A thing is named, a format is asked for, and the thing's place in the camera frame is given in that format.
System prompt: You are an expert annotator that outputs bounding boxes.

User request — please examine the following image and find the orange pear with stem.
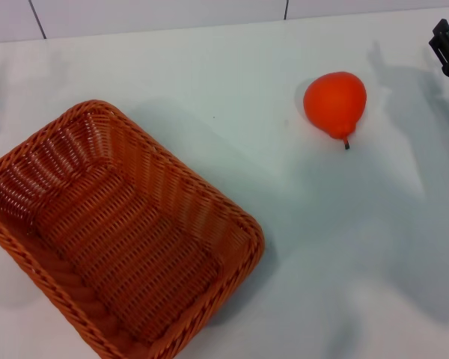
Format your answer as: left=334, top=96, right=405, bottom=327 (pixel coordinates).
left=303, top=70, right=368, bottom=151

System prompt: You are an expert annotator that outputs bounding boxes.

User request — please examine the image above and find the orange woven wicker basket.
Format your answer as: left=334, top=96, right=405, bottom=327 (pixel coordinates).
left=0, top=99, right=266, bottom=359

